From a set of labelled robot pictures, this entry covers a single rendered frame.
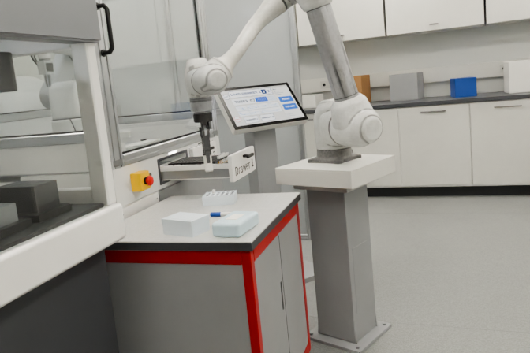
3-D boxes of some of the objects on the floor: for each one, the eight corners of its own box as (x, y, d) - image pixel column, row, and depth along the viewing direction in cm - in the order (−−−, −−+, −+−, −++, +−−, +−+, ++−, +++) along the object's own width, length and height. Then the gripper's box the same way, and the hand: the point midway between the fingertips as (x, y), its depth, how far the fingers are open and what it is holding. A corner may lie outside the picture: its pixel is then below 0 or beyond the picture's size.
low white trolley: (315, 367, 215) (300, 191, 205) (275, 479, 157) (251, 241, 146) (191, 357, 233) (170, 195, 223) (113, 455, 175) (80, 241, 164)
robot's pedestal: (391, 326, 244) (381, 170, 233) (360, 355, 221) (347, 184, 211) (337, 313, 263) (326, 168, 253) (304, 338, 241) (289, 180, 230)
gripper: (214, 111, 195) (220, 172, 198) (210, 110, 210) (216, 167, 213) (194, 113, 194) (201, 175, 197) (192, 112, 208) (198, 169, 212)
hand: (207, 162), depth 204 cm, fingers closed
